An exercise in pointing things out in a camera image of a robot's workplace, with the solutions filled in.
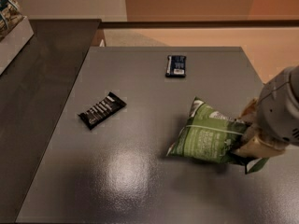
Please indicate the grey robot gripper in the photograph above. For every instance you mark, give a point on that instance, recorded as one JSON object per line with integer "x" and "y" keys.
{"x": 277, "y": 112}

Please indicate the green jalapeno chip bag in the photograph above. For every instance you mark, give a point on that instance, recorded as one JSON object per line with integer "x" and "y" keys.
{"x": 210, "y": 136}

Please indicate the dark blue snack bar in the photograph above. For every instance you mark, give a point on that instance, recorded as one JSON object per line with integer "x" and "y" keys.
{"x": 176, "y": 66}

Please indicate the black snack bar wrapper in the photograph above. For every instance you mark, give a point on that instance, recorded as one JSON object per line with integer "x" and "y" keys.
{"x": 102, "y": 110}

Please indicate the dark side counter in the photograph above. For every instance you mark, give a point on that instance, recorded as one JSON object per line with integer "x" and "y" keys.
{"x": 33, "y": 92}

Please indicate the white snack display box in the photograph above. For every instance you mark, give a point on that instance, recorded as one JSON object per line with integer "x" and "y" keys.
{"x": 15, "y": 32}

